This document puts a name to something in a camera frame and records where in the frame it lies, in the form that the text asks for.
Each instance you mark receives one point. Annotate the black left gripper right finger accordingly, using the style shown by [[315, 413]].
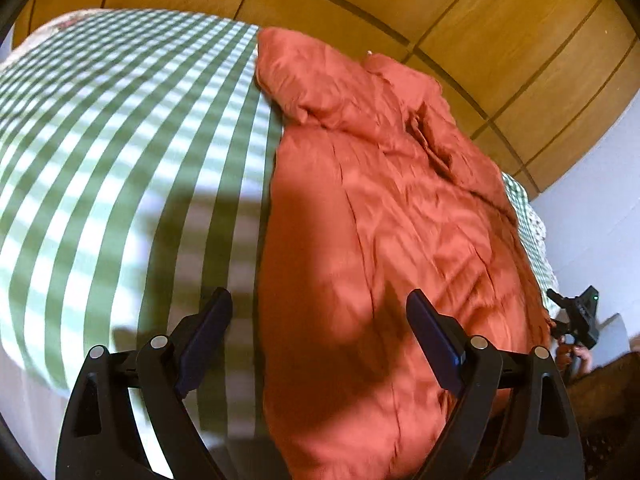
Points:
[[512, 417]]

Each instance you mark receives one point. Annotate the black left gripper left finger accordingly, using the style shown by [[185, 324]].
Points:
[[99, 438]]

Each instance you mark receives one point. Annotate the red puffer jacket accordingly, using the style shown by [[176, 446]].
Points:
[[375, 193]]

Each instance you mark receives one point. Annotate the person's right hand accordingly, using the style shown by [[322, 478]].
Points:
[[573, 355]]

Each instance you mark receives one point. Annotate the floral mattress edge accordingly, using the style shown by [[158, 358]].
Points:
[[533, 233]]

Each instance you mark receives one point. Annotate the wooden panelled wardrobe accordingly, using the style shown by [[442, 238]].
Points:
[[534, 83]]

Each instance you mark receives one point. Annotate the green white checkered bedsheet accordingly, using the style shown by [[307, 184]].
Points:
[[136, 156]]

